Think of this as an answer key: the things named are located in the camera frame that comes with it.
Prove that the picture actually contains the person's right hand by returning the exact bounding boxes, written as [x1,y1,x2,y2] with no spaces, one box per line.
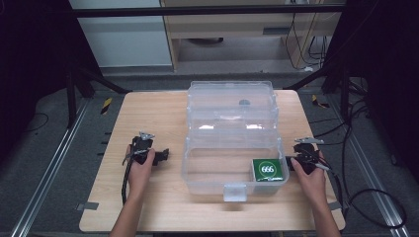
[290,150,329,208]

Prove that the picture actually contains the yellow black striped tape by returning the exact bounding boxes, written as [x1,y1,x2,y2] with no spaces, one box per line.
[100,97,114,116]
[310,94,331,110]

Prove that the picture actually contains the person's left hand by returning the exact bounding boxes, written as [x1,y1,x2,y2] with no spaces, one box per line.
[126,145,156,200]

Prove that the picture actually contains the black metal stand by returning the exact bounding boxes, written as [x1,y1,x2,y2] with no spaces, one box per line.
[284,55,354,123]
[64,58,133,130]

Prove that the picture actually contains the black horizontal bar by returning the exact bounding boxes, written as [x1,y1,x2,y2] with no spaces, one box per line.
[67,3,347,19]

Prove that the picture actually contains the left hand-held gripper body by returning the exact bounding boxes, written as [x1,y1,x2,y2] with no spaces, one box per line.
[130,130,156,166]

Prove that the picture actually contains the black cables under desk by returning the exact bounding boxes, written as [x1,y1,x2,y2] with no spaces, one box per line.
[284,0,334,73]

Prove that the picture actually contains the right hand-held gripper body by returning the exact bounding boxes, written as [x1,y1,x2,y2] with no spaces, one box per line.
[292,136,325,176]

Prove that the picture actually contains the aluminium floor rail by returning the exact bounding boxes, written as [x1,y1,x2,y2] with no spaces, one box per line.
[325,95,411,237]
[9,97,92,237]

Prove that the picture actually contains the green square box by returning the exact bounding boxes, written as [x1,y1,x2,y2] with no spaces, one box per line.
[251,158,286,183]

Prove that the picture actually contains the white cabinet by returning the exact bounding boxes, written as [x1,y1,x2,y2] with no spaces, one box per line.
[68,0,174,69]

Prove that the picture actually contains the clear plastic storage box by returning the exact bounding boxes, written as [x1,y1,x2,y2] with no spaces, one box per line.
[181,80,291,202]

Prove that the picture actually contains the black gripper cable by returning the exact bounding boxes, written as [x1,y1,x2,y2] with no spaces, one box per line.
[309,154,408,230]
[121,148,148,205]

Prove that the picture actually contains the black floor cables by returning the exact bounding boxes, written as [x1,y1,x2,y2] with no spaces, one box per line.
[308,78,374,149]

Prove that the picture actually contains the grey tape strip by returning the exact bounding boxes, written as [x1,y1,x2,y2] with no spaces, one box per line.
[75,201,100,212]
[327,200,344,212]

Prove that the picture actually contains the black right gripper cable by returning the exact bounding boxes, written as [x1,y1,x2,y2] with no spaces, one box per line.
[309,154,408,230]

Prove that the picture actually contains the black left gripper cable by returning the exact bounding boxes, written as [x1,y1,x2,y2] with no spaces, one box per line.
[121,148,148,205]

